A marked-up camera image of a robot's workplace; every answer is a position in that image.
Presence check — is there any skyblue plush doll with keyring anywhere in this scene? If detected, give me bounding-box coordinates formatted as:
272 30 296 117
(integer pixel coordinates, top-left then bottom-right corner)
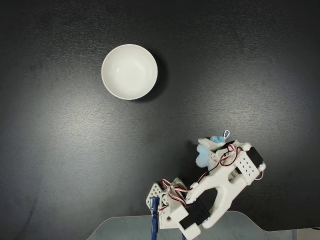
195 129 231 169

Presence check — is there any white bowl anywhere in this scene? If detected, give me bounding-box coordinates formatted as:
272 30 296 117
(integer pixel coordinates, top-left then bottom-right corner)
101 43 159 101

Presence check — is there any red white servo cable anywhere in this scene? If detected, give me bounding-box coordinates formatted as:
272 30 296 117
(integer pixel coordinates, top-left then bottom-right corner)
160 178 194 212
191 145 241 190

